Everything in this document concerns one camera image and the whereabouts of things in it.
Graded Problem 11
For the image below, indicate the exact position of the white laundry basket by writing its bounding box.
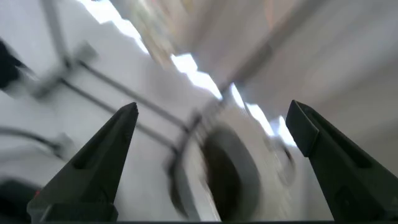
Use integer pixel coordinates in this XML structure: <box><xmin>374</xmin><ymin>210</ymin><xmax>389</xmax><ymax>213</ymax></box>
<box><xmin>166</xmin><ymin>123</ymin><xmax>298</xmax><ymax>222</ymax></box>

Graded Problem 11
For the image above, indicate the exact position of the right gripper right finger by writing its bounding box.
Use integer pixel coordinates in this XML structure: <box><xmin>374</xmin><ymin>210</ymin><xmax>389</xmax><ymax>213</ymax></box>
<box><xmin>285</xmin><ymin>99</ymin><xmax>398</xmax><ymax>223</ymax></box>

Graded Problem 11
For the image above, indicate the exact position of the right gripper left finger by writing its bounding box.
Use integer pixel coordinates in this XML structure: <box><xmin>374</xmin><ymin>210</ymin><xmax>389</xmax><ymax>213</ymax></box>
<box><xmin>27</xmin><ymin>101</ymin><xmax>139</xmax><ymax>223</ymax></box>

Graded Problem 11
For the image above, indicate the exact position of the black clothes rack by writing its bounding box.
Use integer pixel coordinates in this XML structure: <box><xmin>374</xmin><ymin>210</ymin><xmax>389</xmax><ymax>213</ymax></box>
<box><xmin>30</xmin><ymin>0</ymin><xmax>312</xmax><ymax>175</ymax></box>

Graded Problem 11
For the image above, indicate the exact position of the white curtain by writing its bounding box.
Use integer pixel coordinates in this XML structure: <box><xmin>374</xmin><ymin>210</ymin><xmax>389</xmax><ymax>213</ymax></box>
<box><xmin>108</xmin><ymin>0</ymin><xmax>398</xmax><ymax>147</ymax></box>

